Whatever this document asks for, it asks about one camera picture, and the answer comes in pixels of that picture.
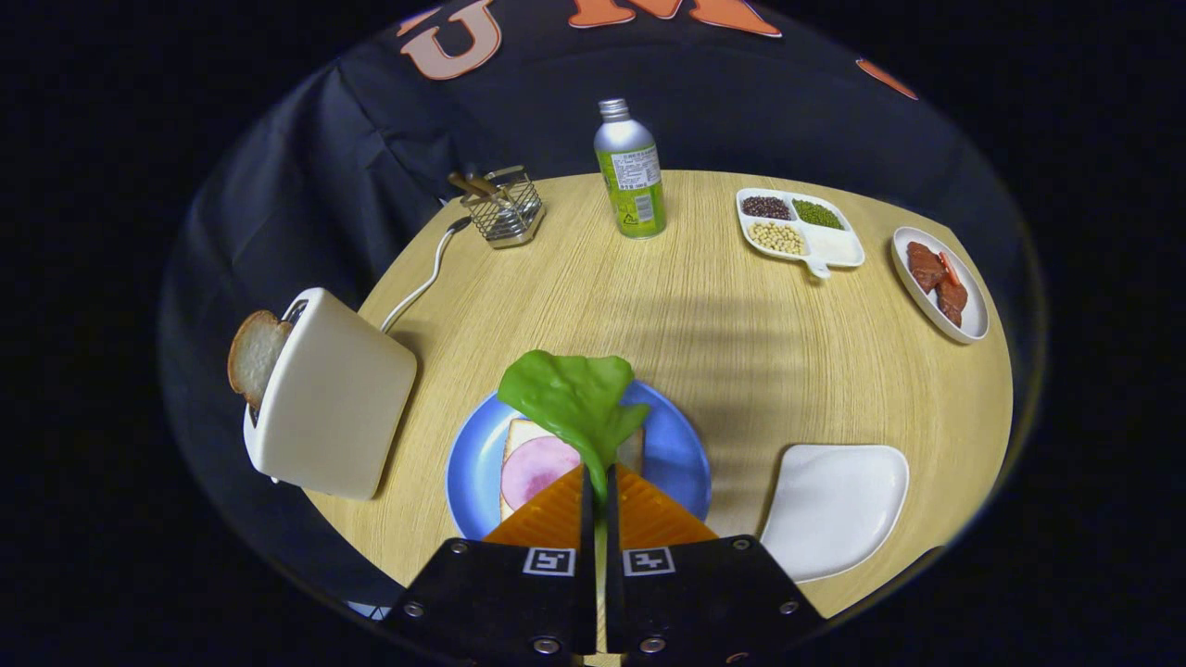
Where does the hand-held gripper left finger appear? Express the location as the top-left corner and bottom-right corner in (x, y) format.
(383, 465), (597, 661)

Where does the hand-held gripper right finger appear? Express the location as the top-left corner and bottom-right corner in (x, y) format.
(605, 465), (827, 663)

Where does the green lettuce leaf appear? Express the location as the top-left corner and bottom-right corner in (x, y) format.
(497, 349), (651, 557)

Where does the toasted bread slice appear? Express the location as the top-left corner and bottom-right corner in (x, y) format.
(227, 309), (294, 411)

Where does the pink ham slice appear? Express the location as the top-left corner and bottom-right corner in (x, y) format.
(500, 435), (585, 512)

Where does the white square plate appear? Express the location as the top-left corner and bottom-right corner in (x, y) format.
(760, 444), (911, 585)

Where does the blue round plate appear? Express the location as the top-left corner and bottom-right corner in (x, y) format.
(446, 380), (713, 541)

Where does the white bread slice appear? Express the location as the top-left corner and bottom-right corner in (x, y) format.
(498, 418), (645, 522)

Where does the cream white toaster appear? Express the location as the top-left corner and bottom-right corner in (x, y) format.
(243, 287), (419, 502)

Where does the pile of yellow soybeans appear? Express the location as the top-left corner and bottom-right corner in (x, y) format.
(747, 220), (807, 257)

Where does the white divided dish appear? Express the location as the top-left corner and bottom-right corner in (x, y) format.
(736, 187), (866, 280)

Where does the brown meat piece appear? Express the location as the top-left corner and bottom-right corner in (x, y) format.
(906, 241), (946, 294)
(935, 278), (969, 327)

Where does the white oval plate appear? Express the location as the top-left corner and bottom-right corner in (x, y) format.
(890, 226), (990, 346)

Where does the pile of green beans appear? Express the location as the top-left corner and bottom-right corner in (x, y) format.
(792, 198), (846, 231)

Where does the silver bottle with green label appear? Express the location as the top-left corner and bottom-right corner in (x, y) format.
(593, 97), (668, 241)

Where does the black backdrop cloth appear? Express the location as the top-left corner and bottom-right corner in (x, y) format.
(158, 0), (1039, 612)

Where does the white toaster cord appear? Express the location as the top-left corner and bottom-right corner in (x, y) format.
(380, 216), (473, 333)

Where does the metal wire basket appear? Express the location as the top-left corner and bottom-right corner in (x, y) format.
(461, 165), (546, 250)

